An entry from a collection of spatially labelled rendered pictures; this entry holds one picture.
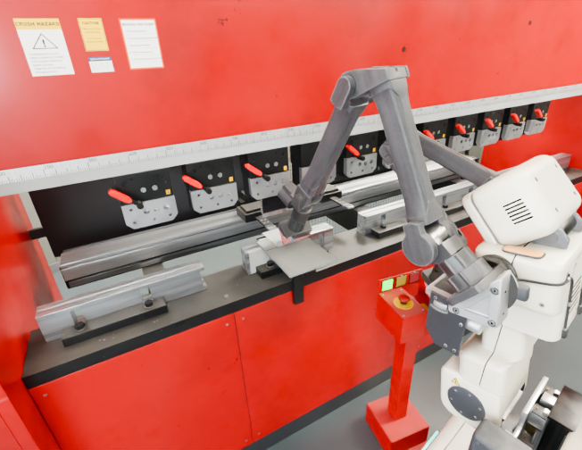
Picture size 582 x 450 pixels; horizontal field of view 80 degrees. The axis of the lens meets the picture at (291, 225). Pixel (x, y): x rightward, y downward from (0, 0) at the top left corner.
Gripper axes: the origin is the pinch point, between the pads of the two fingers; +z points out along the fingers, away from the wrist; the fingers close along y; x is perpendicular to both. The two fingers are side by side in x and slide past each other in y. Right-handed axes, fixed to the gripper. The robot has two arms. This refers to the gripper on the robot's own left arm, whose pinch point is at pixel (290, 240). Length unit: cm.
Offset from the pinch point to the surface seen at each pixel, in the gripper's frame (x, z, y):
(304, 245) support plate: 4.0, -0.4, -3.9
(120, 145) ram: -27, -31, 47
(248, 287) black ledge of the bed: 6.3, 13.0, 17.3
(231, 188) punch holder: -16.6, -15.3, 17.5
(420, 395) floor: 69, 77, -62
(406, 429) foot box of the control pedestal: 75, 60, -36
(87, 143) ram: -27, -32, 54
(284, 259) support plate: 7.4, -2.3, 6.6
